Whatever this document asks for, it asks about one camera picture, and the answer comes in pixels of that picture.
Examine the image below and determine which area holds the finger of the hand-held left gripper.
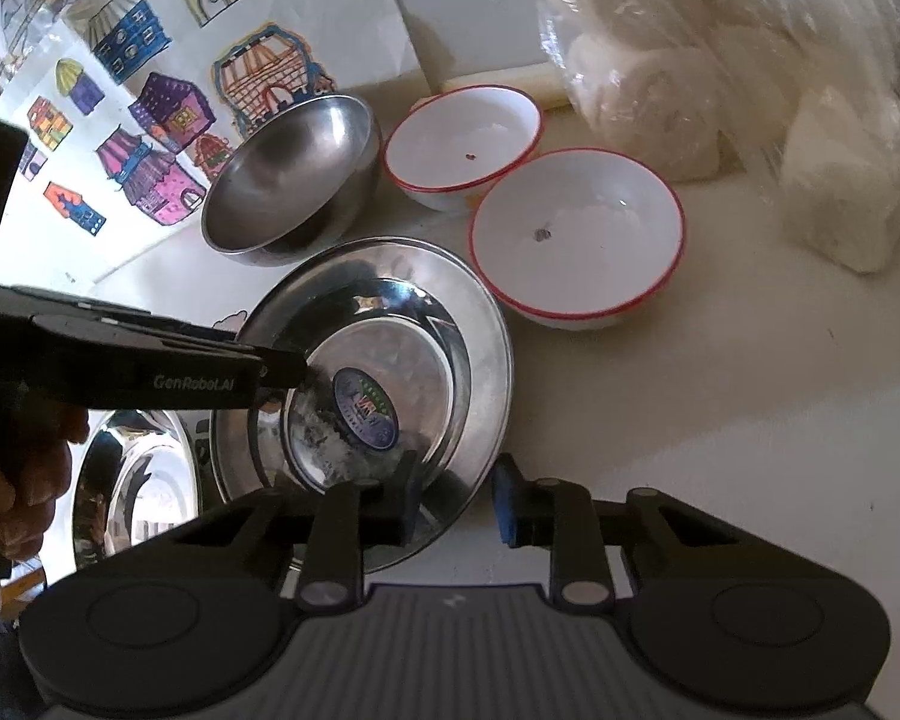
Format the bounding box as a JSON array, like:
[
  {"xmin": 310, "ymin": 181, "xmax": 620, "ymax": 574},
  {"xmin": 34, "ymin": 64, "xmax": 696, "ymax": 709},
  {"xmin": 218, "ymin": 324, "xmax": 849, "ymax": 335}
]
[
  {"xmin": 34, "ymin": 313, "xmax": 310, "ymax": 392},
  {"xmin": 0, "ymin": 283, "xmax": 239, "ymax": 340}
]

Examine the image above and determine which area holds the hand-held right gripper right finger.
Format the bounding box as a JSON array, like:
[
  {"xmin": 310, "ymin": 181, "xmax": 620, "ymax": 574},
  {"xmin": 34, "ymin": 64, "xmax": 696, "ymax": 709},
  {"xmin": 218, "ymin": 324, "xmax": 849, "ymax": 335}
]
[{"xmin": 493, "ymin": 454, "xmax": 730, "ymax": 608}]

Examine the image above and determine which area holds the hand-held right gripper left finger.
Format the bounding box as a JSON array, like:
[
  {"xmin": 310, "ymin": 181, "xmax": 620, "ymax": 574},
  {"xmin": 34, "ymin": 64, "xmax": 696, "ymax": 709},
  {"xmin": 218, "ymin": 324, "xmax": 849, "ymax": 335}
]
[{"xmin": 161, "ymin": 452, "xmax": 426, "ymax": 610}]

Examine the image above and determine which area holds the steel plate with blue sticker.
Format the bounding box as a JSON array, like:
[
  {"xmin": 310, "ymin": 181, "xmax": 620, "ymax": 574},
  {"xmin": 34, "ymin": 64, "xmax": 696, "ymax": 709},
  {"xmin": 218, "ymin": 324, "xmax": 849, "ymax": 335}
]
[{"xmin": 211, "ymin": 238, "xmax": 516, "ymax": 576}]

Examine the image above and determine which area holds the plain steel plate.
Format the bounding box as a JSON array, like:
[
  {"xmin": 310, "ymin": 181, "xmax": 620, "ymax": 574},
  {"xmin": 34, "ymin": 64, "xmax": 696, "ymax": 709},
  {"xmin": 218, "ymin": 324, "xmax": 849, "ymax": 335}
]
[{"xmin": 70, "ymin": 409, "xmax": 222, "ymax": 565}]

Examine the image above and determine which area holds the grey round base plate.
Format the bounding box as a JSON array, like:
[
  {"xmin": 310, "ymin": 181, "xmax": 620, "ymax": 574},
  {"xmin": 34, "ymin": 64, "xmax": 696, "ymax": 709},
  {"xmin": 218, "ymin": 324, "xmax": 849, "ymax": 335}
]
[{"xmin": 199, "ymin": 94, "xmax": 383, "ymax": 269}]

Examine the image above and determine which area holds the white bowl with red speck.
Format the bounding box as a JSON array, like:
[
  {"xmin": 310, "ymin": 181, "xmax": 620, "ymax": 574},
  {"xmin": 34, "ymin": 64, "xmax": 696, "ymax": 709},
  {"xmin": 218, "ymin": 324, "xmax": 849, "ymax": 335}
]
[{"xmin": 382, "ymin": 86, "xmax": 545, "ymax": 212}]

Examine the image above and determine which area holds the person's left hand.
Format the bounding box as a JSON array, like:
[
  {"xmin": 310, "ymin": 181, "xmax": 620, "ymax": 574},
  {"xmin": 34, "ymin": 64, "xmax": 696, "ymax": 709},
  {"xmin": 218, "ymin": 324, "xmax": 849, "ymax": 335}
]
[{"xmin": 0, "ymin": 403, "xmax": 92, "ymax": 567}]

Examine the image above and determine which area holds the colourful house drawings poster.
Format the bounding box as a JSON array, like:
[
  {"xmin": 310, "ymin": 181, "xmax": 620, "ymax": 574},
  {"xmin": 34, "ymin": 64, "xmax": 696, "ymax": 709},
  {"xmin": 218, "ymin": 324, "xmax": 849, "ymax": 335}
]
[{"xmin": 0, "ymin": 0, "xmax": 422, "ymax": 287}]

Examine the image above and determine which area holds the cream rolled mat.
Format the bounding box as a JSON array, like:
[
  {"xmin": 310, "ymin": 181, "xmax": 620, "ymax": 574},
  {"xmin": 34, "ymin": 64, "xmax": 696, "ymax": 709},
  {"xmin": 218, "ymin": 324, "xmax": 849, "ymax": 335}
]
[{"xmin": 442, "ymin": 64, "xmax": 572, "ymax": 110}]

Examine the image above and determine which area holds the plastic bag of white rolls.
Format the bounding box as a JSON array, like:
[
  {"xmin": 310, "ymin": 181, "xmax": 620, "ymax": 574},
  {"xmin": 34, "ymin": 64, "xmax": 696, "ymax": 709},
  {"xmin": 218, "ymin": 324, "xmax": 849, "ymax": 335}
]
[{"xmin": 532, "ymin": 0, "xmax": 900, "ymax": 276}]

